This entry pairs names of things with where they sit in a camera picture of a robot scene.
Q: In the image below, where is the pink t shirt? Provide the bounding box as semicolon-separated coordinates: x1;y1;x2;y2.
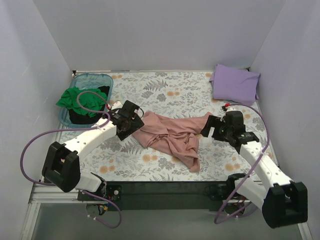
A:
132;111;212;173

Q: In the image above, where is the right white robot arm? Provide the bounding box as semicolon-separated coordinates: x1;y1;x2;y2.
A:
200;106;308;229

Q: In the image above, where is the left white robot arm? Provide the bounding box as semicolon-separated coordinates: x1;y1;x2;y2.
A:
42;100;144;200

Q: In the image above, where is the folded purple t shirt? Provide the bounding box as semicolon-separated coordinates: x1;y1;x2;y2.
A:
209;64;260;106

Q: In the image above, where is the green t shirt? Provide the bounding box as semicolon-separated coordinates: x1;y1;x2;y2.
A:
55;86;108;118

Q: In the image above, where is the floral table mat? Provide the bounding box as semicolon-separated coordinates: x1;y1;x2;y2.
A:
48;71;281;183

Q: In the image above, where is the black t shirt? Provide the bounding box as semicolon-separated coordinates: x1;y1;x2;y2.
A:
56;86;110;125

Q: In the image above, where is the teal plastic basket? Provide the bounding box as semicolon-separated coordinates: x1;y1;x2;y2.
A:
59;73;114;129

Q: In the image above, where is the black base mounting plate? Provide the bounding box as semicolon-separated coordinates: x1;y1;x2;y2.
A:
94;181;232;211

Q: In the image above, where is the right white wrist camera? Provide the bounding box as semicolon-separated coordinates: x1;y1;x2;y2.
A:
221;103;236;113

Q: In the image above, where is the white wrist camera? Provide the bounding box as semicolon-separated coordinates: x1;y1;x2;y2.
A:
107;101;123;111
221;103;236;113

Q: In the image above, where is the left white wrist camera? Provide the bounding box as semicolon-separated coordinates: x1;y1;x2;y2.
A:
107;101;123;111

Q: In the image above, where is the aluminium frame rail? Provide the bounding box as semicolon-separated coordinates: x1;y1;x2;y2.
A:
22;185;312;240

